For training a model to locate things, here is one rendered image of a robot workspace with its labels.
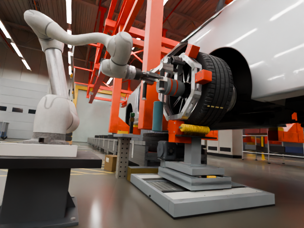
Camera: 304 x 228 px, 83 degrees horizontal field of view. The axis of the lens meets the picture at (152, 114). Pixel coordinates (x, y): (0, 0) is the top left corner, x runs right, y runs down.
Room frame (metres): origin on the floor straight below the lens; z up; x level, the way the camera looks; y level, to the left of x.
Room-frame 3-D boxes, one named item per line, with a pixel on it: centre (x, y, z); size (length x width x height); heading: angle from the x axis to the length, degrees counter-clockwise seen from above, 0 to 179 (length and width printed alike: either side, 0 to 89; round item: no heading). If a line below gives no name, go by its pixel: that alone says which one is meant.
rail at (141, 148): (3.05, 0.50, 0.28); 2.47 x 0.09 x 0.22; 23
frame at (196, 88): (1.41, -0.20, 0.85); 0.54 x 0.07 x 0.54; 23
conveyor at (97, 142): (8.41, 2.37, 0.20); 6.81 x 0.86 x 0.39; 23
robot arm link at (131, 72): (1.07, 0.16, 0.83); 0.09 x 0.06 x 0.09; 23
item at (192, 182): (1.49, -0.35, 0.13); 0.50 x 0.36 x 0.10; 23
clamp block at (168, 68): (1.18, -0.08, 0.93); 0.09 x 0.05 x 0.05; 113
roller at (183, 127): (1.34, -0.34, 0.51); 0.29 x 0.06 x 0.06; 113
